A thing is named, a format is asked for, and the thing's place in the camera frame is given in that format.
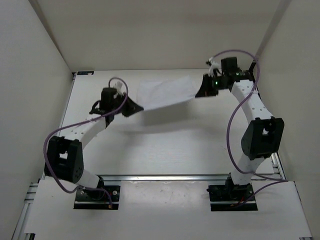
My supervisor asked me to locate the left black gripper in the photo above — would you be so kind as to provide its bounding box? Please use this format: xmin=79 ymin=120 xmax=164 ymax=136
xmin=111 ymin=92 xmax=143 ymax=117

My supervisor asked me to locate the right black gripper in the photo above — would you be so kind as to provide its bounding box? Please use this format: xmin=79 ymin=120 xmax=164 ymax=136
xmin=195 ymin=73 xmax=228 ymax=98

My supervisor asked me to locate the white fabric skirt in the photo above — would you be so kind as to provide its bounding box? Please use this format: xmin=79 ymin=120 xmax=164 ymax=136
xmin=136 ymin=76 xmax=197 ymax=111

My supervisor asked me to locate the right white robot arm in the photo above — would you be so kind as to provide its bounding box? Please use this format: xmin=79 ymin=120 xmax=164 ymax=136
xmin=195 ymin=57 xmax=285 ymax=202

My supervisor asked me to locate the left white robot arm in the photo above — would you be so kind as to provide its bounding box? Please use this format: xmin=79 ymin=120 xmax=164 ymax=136
xmin=44 ymin=87 xmax=144 ymax=200

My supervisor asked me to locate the left blue corner label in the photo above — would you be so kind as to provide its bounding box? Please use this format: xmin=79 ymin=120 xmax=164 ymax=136
xmin=76 ymin=71 xmax=95 ymax=76

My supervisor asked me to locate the white front cover board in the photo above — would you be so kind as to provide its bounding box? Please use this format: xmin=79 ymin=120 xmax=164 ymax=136
xmin=25 ymin=179 xmax=312 ymax=240

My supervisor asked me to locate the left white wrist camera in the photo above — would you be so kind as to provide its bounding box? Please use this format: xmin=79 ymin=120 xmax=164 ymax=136
xmin=112 ymin=81 xmax=124 ymax=96

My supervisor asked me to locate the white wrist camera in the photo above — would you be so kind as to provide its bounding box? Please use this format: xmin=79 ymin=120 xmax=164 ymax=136
xmin=205 ymin=57 xmax=221 ymax=78
xmin=112 ymin=81 xmax=124 ymax=96

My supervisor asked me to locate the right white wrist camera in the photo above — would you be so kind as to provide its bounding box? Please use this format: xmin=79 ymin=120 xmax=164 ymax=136
xmin=205 ymin=57 xmax=221 ymax=78

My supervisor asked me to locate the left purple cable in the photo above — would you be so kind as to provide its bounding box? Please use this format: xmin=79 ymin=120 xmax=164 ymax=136
xmin=43 ymin=77 xmax=130 ymax=210

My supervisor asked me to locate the front aluminium rail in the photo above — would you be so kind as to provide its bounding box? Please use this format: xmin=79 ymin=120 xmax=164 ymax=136
xmin=41 ymin=173 xmax=286 ymax=182

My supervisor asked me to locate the right aluminium frame rail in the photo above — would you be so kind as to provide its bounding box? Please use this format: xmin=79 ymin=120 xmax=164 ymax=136
xmin=240 ymin=71 xmax=285 ymax=185

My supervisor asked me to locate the aluminium frame rail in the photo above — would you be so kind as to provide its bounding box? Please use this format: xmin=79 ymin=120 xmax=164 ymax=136
xmin=42 ymin=71 xmax=77 ymax=178
xmin=240 ymin=71 xmax=285 ymax=185

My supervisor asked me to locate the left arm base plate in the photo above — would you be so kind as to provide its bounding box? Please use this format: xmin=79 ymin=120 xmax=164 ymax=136
xmin=73 ymin=183 xmax=121 ymax=211

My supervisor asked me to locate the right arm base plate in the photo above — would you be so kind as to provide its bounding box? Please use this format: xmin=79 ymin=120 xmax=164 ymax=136
xmin=206 ymin=179 xmax=258 ymax=212

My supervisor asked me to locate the left aluminium frame rail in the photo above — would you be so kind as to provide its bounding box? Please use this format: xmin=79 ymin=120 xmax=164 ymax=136
xmin=42 ymin=71 xmax=77 ymax=178

